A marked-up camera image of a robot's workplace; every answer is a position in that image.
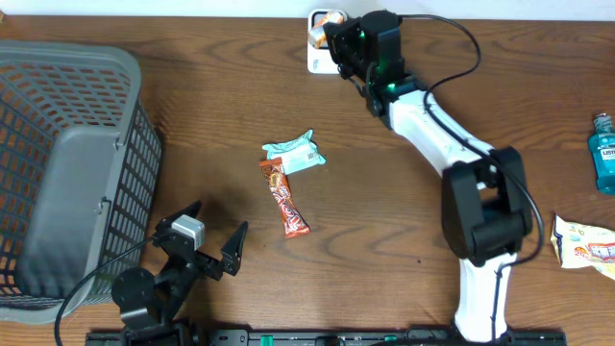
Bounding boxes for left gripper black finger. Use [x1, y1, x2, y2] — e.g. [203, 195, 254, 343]
[221, 221, 249, 267]
[158, 201, 202, 231]

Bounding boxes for orange tissue pack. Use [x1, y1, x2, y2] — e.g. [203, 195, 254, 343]
[307, 10, 346, 49]

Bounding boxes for red chocolate bar wrapper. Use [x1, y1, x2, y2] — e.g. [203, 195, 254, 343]
[259, 158, 310, 238]

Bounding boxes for teal wet wipes pack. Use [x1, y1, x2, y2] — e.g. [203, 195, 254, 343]
[261, 129, 327, 175]

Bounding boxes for blue liquid bottle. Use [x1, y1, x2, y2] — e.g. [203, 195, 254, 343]
[588, 112, 614, 195]

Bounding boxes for yellow snack package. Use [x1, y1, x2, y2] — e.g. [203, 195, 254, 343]
[551, 215, 615, 280]

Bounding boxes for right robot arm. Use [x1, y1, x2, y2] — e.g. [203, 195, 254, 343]
[323, 10, 534, 343]

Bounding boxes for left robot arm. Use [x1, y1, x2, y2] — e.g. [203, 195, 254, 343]
[111, 201, 249, 345]

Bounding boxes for white barcode scanner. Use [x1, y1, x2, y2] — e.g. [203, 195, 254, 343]
[307, 9, 338, 74]

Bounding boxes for grey plastic shopping basket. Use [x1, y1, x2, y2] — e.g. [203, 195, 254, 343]
[1, 40, 161, 324]

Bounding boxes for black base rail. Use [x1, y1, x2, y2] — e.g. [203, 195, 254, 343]
[85, 327, 568, 346]

